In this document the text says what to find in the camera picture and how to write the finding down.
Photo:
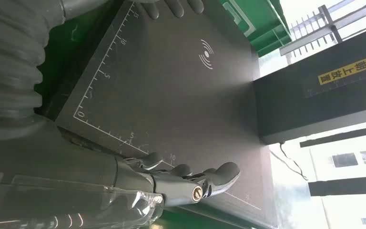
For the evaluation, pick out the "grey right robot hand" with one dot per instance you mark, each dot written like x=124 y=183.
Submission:
x=60 y=164

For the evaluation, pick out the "green plastic crate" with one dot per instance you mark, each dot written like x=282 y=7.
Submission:
x=265 y=28

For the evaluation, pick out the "black scanner base platform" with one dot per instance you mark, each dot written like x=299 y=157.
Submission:
x=170 y=104

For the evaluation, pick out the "grey metal railing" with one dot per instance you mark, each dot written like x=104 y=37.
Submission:
x=315 y=31

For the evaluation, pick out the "black scanner column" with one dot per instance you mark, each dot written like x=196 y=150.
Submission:
x=296 y=104

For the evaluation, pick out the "yellow warning label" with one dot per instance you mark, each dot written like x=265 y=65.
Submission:
x=353 y=68

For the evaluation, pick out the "dark window frame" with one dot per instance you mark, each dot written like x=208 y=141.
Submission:
x=344 y=186

